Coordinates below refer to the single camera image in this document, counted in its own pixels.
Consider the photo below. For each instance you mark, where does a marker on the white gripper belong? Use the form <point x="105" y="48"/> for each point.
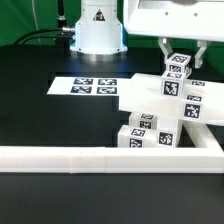
<point x="185" y="19"/>

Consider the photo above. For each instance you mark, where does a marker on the white chair back frame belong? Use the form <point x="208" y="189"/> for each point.
<point x="200" y="101"/>

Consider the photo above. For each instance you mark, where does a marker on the white chair seat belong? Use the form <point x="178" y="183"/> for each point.
<point x="168" y="132"/>

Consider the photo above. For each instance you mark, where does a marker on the small white marker block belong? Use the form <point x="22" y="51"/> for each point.
<point x="143" y="120"/>

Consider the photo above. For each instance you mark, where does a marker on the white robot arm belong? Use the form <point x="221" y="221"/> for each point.
<point x="99" y="33"/>

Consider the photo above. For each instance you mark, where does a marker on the white marker base sheet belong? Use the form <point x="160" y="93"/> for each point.
<point x="87" y="86"/>

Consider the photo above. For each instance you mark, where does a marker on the white U-shaped obstacle frame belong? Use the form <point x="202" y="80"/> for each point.
<point x="206" y="156"/>

